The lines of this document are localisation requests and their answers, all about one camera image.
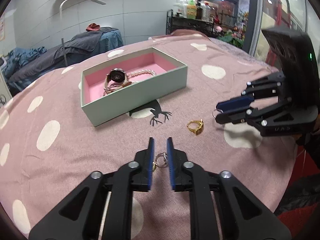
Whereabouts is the gold chunky ring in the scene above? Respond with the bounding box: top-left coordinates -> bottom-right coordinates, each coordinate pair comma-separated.
186,119 -> 205,136

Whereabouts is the silver square ring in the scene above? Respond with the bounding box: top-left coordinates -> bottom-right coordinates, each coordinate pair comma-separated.
154,151 -> 169,169

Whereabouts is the white pearl bracelet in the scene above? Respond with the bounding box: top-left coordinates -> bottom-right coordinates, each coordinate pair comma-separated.
126,69 -> 157,79

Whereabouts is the white box pink lining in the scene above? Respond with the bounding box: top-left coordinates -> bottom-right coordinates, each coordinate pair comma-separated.
81,48 -> 188,126

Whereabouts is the pink polka dot bedspread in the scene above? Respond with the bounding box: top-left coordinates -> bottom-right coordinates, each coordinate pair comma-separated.
1,34 -> 297,237

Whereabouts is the black trolley rack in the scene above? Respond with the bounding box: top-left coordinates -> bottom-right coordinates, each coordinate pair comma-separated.
165,9 -> 218,37

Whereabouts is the green lotion bottle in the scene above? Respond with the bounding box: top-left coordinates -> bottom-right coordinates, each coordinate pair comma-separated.
186,0 -> 197,20

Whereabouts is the rose gold watch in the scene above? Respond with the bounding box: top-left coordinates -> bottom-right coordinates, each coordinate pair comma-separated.
103,68 -> 132,96

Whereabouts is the white beauty machine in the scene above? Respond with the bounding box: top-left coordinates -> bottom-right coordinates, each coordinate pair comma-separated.
0,56 -> 12,107

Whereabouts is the dark grey towel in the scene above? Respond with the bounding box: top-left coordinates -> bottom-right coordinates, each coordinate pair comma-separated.
10,27 -> 118,86

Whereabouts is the red cloth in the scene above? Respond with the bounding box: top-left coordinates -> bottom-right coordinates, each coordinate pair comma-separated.
86,23 -> 100,31

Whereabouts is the blue massage bed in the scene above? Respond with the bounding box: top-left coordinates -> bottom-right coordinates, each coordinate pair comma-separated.
7,26 -> 124,91

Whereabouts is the white arc floor lamp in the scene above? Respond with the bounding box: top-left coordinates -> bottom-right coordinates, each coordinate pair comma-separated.
59,0 -> 107,67

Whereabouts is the blue crumpled blanket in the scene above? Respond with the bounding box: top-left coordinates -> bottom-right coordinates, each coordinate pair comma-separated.
1,47 -> 47,80

